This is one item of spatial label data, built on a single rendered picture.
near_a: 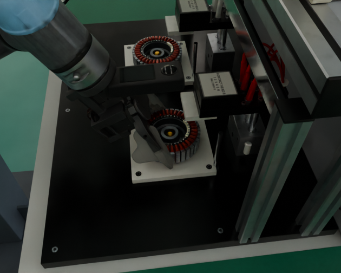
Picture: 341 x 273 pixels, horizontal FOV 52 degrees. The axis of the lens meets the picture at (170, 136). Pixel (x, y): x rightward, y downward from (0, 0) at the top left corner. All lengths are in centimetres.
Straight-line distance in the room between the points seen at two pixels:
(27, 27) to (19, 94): 161
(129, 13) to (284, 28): 74
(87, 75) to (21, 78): 167
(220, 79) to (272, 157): 22
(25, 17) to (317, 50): 31
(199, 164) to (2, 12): 39
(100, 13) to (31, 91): 105
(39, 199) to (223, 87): 38
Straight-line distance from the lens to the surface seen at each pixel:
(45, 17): 46
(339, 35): 36
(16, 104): 200
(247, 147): 63
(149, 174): 62
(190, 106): 59
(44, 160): 72
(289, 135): 37
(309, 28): 36
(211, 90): 56
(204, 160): 64
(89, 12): 110
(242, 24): 49
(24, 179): 165
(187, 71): 81
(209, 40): 83
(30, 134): 183
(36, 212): 66
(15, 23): 46
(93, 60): 49
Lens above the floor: 130
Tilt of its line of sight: 50 degrees down
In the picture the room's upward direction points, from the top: straight up
